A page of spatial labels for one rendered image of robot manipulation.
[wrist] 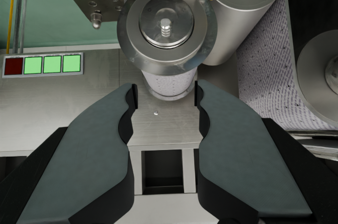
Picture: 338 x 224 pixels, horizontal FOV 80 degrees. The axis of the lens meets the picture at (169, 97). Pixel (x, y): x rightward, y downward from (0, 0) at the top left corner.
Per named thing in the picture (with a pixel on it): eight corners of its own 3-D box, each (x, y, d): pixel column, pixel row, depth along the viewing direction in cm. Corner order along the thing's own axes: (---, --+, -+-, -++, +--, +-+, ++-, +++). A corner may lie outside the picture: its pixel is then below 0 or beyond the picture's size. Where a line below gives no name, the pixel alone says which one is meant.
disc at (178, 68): (214, -22, 31) (221, 73, 28) (213, -19, 31) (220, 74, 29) (116, -18, 31) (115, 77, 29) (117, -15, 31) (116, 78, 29)
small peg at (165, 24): (173, 19, 25) (168, 29, 24) (173, 30, 27) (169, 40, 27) (162, 15, 25) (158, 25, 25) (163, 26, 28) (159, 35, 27)
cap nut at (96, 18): (100, 12, 63) (100, 25, 62) (104, 18, 67) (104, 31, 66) (88, 12, 63) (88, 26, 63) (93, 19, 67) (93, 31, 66)
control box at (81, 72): (83, 52, 63) (82, 73, 62) (84, 53, 64) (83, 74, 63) (3, 56, 63) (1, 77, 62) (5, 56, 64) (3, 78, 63)
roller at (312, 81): (387, 26, 30) (409, 123, 27) (289, 73, 54) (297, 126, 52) (290, 31, 30) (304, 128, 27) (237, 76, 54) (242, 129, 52)
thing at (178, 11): (193, -7, 28) (194, 45, 27) (192, 2, 30) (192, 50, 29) (139, -6, 28) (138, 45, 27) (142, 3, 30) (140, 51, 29)
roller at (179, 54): (204, -16, 30) (209, 60, 28) (190, 51, 55) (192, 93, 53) (125, -13, 30) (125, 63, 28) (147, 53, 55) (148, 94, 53)
